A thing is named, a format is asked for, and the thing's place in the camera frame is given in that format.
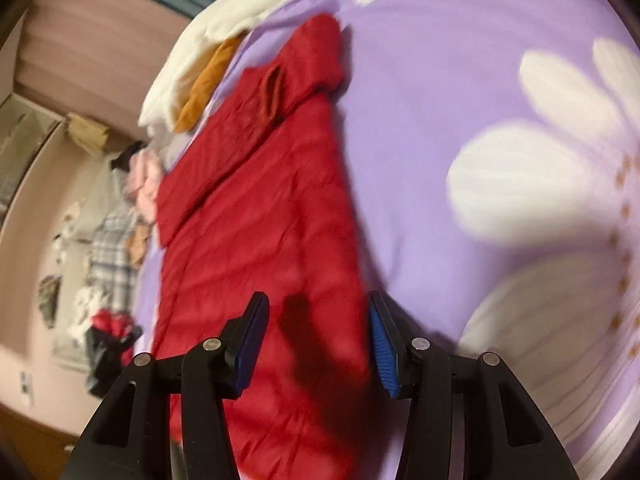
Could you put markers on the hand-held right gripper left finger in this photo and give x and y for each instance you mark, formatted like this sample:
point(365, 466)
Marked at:
point(250, 355)

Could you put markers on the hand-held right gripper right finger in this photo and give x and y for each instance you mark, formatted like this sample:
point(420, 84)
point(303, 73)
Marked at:
point(382, 352)

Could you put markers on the red puffer jacket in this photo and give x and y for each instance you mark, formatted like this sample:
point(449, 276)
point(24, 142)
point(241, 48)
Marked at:
point(260, 210)

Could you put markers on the small red garment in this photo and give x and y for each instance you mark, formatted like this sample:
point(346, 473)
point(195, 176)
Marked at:
point(111, 322)

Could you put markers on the black garment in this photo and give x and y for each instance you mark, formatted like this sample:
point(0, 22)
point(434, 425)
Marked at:
point(105, 365)

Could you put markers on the plaid shirt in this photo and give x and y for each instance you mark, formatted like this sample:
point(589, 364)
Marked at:
point(112, 255)

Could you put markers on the pink garment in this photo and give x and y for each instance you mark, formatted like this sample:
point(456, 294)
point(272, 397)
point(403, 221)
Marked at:
point(147, 185)

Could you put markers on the floral patterned bag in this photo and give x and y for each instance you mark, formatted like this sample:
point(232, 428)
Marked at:
point(50, 302)

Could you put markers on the white plush toy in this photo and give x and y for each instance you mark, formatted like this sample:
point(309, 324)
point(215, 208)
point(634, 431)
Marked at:
point(67, 232)

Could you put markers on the purple floral bed sheet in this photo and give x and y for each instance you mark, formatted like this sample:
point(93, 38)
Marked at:
point(425, 135)

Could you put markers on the dark cloth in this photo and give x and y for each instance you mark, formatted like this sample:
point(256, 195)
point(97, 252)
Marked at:
point(127, 157)

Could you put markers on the mustard brown garment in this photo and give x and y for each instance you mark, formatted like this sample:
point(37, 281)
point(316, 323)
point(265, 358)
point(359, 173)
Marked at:
point(206, 85)

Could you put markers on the white fleece blanket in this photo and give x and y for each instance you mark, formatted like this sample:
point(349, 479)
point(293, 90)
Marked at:
point(200, 45)

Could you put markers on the pink curtain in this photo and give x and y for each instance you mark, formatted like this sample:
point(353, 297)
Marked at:
point(100, 35)

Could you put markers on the white wall switch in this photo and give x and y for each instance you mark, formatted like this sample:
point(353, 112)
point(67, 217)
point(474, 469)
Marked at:
point(26, 387)

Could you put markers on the white wall shelf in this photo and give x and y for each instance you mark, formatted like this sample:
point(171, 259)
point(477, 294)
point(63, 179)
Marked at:
point(25, 150)

